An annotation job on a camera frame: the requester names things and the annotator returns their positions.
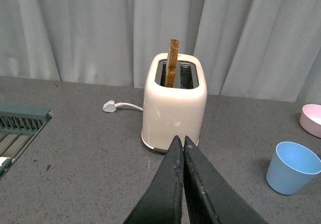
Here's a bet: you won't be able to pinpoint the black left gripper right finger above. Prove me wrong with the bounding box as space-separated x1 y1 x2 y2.
184 137 267 223

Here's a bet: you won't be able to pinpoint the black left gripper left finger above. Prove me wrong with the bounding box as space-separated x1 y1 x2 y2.
124 136 184 223

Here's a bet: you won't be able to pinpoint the light blue plastic cup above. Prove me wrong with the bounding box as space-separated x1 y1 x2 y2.
266 142 320 195

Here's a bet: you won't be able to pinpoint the cream two-slot toaster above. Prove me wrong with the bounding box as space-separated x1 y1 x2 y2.
141 53 207 152

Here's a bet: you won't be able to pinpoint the white power plug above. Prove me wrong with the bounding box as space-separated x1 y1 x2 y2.
102 100 117 113

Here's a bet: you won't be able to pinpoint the pink plastic bowl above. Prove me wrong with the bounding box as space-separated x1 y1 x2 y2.
299 104 320 138

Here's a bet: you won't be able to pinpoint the brown toast slice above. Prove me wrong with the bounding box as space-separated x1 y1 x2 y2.
165 39 180 88

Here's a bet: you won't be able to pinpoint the green dish rack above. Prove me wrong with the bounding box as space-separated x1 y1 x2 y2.
1 102 52 177

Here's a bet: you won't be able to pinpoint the grey pleated curtain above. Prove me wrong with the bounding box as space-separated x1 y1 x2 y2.
1 0 320 103

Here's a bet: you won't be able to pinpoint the white power cable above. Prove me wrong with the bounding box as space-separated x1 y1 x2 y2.
115 102 144 111

